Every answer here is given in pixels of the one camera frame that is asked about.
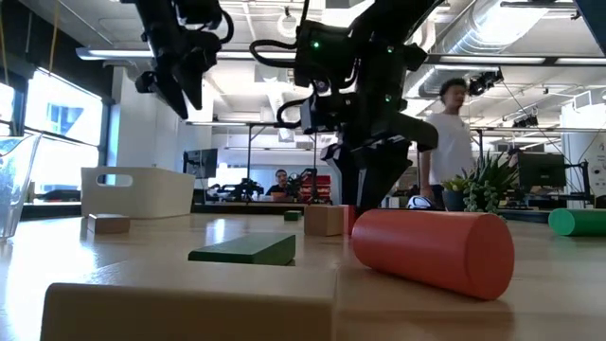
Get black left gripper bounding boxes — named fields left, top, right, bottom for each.
left=134, top=32, right=223, bottom=120

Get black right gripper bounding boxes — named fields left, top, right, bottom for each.
left=321, top=111, right=439, bottom=212

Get red wooden cube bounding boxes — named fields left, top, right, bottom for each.
left=344, top=205, right=357, bottom=237

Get natural wooden cube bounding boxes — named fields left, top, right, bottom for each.
left=304, top=204, right=346, bottom=237

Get red wooden cylinder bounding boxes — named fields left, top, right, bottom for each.
left=350, top=209, right=516, bottom=301

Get green wooden cylinder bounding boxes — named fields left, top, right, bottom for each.
left=547, top=207, right=606, bottom=238

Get red storage bins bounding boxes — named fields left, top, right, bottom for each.
left=312, top=174, right=333, bottom=204

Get white black round object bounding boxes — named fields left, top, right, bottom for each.
left=406, top=194, right=436, bottom=211

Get black computer monitor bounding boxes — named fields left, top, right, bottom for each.
left=183, top=148, right=220, bottom=180
left=517, top=152, right=567, bottom=189

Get person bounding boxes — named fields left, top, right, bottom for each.
left=264, top=169, right=291, bottom=198
left=419, top=78, right=475, bottom=213

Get potted succulent plant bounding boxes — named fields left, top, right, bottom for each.
left=440, top=151, right=521, bottom=217

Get small natural wooden block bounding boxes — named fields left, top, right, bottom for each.
left=87, top=212, right=132, bottom=235

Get clear plastic bin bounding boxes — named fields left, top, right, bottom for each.
left=0, top=134, right=43, bottom=242

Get natural rectangular wooden block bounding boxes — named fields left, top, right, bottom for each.
left=40, top=259, right=338, bottom=341

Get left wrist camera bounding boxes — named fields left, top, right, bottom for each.
left=174, top=0, right=236, bottom=46

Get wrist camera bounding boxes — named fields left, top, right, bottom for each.
left=300, top=94, right=343, bottom=137
left=174, top=0, right=236, bottom=46

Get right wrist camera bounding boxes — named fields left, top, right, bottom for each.
left=300, top=94, right=343, bottom=137

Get black metal workstation frame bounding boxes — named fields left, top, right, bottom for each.
left=187, top=120, right=484, bottom=204

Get white cable coil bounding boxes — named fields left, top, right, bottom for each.
left=276, top=11, right=304, bottom=39

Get white bin with handle cutout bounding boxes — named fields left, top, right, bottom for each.
left=80, top=166, right=196, bottom=220

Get yellow hanging strap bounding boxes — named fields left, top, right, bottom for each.
left=48, top=0, right=62, bottom=75

